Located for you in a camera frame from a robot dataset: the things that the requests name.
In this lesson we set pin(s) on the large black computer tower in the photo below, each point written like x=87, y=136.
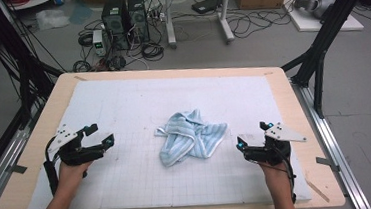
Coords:
x=115, y=21

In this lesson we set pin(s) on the white desk leg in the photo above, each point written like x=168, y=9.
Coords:
x=224, y=21
x=170, y=25

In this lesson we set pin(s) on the clear plastic bag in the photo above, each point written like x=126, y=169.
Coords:
x=51, y=18

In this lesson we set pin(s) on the black tape strip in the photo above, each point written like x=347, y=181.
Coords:
x=17, y=169
x=327, y=163

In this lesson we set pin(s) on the light blue striped towel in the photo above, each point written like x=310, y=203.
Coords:
x=189, y=137

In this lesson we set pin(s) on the white power supply box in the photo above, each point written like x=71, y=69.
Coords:
x=98, y=42

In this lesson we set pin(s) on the white foam mat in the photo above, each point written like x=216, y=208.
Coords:
x=106, y=100

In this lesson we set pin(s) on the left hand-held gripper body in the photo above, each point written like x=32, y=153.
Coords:
x=72, y=155

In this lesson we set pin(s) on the black metal frame stand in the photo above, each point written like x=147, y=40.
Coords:
x=27, y=73
x=334, y=19

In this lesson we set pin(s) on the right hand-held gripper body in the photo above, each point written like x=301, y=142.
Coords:
x=271, y=154

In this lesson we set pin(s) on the white floor board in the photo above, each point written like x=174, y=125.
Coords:
x=307, y=23

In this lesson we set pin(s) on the grey headset device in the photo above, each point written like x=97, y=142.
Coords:
x=319, y=0

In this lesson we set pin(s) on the thin wooden stick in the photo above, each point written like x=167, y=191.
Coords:
x=317, y=190

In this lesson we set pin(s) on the person's right hand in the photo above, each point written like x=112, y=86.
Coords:
x=277, y=175

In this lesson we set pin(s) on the person's left hand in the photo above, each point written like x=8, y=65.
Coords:
x=72, y=177

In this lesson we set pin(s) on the slim black computer tower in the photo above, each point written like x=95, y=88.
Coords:
x=138, y=18

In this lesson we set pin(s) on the flat black device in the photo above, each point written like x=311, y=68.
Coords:
x=205, y=5

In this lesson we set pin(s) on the aluminium rail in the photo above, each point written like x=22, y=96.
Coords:
x=330, y=146
x=7, y=158

